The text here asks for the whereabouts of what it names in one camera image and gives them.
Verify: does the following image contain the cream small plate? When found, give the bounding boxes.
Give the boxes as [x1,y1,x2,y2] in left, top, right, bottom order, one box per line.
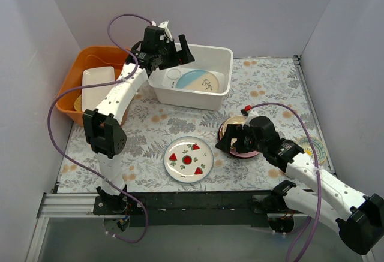
[220,115,246,137]

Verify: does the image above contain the watermelon pattern plate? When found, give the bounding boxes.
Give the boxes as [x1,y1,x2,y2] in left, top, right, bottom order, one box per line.
[163,136,214,183]

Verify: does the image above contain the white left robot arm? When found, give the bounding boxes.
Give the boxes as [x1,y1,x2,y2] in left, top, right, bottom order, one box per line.
[83,22,195,214]

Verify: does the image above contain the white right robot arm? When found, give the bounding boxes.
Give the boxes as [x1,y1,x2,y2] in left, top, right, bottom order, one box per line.
[215,116,383,255]

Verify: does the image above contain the white plastic bin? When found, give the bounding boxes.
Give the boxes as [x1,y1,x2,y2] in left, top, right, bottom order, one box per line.
[148,44,233,110]

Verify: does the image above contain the orange plastic bin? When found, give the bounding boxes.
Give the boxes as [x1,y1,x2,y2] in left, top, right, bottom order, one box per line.
[56,46,128,127]

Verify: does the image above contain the yellow plate in orange bin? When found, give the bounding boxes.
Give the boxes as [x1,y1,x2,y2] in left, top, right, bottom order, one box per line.
[74,94,83,112]

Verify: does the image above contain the pink plate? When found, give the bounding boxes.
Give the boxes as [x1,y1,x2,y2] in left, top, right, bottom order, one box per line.
[218,123,259,159]

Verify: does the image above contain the floral table mat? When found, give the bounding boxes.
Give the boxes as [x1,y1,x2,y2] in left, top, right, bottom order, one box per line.
[58,58,334,193]

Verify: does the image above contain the teal patterned plate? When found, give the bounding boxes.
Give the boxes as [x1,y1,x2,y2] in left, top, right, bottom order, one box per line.
[296,136,327,164]

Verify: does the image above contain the white rectangular plate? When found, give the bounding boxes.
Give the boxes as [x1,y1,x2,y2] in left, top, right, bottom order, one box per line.
[82,66,115,112]

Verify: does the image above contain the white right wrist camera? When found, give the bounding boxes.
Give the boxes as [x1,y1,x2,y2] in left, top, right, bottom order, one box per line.
[241,106,259,119]

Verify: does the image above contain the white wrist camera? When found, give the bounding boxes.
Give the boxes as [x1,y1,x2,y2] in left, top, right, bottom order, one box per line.
[241,106,259,119]
[158,20,173,43]

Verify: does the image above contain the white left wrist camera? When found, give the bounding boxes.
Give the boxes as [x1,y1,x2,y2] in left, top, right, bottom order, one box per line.
[158,20,173,43]

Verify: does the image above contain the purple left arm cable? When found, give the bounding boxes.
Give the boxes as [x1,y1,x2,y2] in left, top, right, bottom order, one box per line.
[47,13,158,243]

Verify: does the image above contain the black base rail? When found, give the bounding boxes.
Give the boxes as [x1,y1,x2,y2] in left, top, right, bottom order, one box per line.
[92,190,301,228]

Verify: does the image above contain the aluminium frame rail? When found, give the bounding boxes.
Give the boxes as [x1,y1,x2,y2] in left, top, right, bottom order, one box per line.
[25,192,100,262]

